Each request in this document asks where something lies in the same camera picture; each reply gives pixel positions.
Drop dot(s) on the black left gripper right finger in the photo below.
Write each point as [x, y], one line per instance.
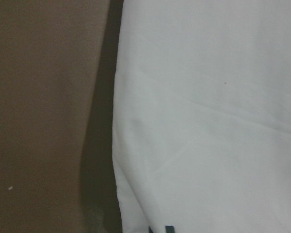
[169, 229]

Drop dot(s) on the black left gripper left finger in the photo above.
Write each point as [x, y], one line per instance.
[150, 230]

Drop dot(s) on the white long-sleeve printed shirt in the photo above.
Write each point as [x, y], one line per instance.
[202, 116]

